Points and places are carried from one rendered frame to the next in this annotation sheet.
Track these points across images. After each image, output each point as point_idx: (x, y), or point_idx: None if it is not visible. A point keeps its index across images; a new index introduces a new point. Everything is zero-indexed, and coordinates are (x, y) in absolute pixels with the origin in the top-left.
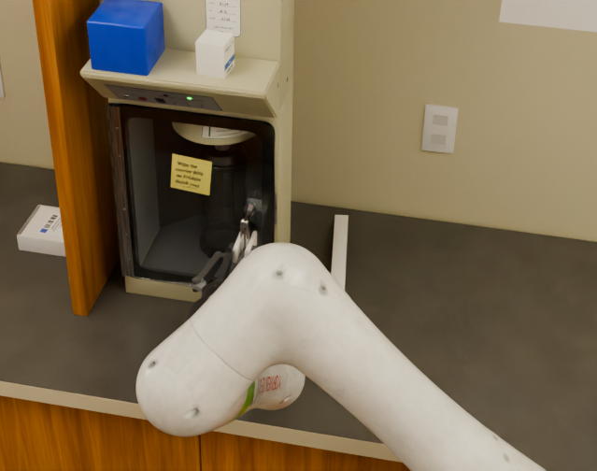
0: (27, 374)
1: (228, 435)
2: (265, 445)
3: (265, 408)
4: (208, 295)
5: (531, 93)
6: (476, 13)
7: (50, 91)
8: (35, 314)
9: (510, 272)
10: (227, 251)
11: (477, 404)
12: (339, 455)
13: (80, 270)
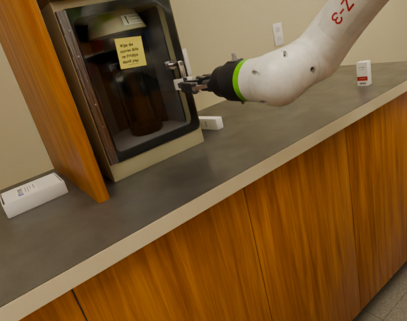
0: (119, 232)
1: (260, 185)
2: (279, 176)
3: (344, 57)
4: (220, 68)
5: (207, 29)
6: None
7: None
8: (71, 220)
9: None
10: (185, 80)
11: (324, 104)
12: (310, 155)
13: (93, 156)
